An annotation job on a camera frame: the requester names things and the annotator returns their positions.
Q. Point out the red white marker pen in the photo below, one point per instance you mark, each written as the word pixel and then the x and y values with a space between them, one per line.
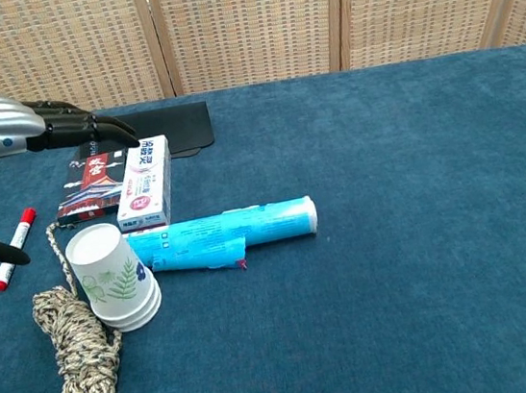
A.
pixel 20 233

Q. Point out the dark palace print card box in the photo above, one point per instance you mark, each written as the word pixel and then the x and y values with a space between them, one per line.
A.
pixel 87 190

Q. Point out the white toothpaste box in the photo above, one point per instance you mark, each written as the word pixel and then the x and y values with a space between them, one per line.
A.
pixel 145 183

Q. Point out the black notebook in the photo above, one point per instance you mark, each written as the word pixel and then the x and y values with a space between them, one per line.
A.
pixel 172 131

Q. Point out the blue plastic bag roll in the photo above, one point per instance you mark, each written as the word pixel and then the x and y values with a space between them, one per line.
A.
pixel 248 227

